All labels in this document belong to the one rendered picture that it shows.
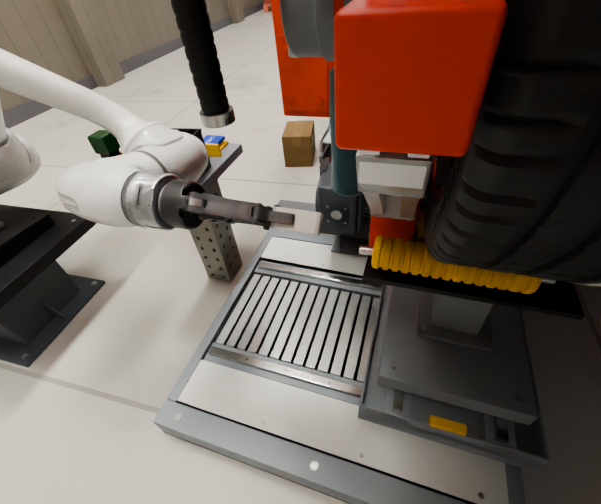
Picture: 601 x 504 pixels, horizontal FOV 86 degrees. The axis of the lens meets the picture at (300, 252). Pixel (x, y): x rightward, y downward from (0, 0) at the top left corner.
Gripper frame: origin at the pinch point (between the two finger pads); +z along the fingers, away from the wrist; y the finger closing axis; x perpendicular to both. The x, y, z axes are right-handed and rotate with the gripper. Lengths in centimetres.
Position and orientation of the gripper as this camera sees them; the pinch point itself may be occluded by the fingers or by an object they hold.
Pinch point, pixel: (296, 220)
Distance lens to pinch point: 45.0
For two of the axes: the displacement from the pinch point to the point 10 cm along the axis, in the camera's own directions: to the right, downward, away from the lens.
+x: 1.7, -9.9, -0.1
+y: -2.8, -0.4, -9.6
